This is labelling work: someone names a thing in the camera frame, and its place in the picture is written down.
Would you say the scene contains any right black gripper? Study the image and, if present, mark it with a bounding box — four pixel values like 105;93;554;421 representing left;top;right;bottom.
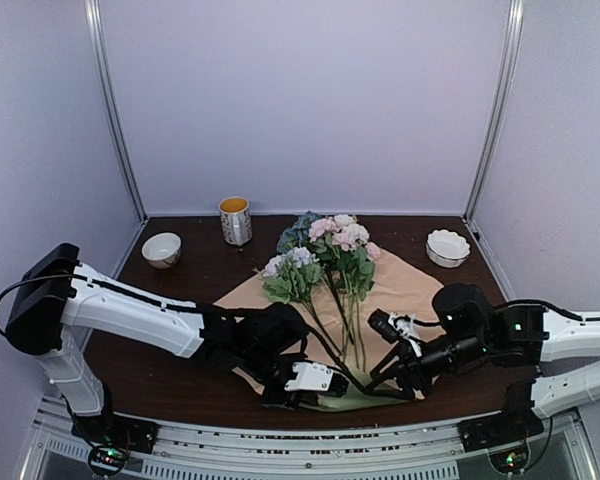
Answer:
365;331;488;403

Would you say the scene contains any green and peach wrapping paper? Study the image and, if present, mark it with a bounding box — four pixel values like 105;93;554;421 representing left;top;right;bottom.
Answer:
215;249;444;413

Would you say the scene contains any lavender hydrangea stem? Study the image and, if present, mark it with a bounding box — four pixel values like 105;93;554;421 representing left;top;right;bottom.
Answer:
261;247;370;396

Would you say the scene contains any pink rose stem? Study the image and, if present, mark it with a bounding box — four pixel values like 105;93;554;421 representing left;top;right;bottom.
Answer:
309;214;369;362

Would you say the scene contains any blue hydrangea stem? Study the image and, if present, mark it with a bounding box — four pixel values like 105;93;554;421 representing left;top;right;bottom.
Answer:
275;209;356;346

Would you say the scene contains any white rose stem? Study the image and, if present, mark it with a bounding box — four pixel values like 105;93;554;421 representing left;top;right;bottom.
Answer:
331;215;380;373

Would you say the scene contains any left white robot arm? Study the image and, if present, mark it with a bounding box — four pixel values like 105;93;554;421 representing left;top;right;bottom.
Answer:
3;243;334;444

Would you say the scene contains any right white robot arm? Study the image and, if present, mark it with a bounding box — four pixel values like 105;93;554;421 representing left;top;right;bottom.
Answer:
361;283;600;451

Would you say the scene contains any white scalloped bowl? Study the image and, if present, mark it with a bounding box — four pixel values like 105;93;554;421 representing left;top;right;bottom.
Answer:
425;229;471;269

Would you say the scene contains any patterned mug yellow inside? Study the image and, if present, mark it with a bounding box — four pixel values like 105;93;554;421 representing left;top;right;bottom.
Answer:
219;196;252;247

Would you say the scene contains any small white round bowl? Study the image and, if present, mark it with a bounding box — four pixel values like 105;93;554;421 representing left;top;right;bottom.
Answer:
141;232;182;269

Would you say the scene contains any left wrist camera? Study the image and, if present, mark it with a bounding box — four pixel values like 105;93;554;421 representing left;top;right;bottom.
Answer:
284;361;349;397

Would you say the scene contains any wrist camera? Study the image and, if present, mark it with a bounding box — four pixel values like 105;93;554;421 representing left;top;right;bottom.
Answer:
284;361;349;397
368;309;423;357

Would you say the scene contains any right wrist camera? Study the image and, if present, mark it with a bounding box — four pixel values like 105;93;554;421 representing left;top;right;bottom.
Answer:
368;309;423;357

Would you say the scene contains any front aluminium rail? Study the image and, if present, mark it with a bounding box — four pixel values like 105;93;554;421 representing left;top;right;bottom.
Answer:
27;394;596;480

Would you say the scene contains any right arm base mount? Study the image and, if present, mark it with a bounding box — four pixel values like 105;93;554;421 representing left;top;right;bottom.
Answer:
457;413;545;477

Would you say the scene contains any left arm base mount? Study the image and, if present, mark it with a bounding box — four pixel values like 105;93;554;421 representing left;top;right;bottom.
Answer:
71;414;159;478

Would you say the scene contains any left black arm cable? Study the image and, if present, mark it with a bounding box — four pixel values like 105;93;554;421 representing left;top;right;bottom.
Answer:
0;272;311;361

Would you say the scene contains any right aluminium frame post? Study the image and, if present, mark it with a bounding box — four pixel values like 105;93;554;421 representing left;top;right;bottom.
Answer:
463;0;526;225

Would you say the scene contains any aluminium frame post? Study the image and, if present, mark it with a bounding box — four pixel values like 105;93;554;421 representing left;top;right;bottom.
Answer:
463;0;526;225
84;0;148;223

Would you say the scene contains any left aluminium frame post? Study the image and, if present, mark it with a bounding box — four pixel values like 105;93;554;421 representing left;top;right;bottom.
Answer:
84;0;148;223

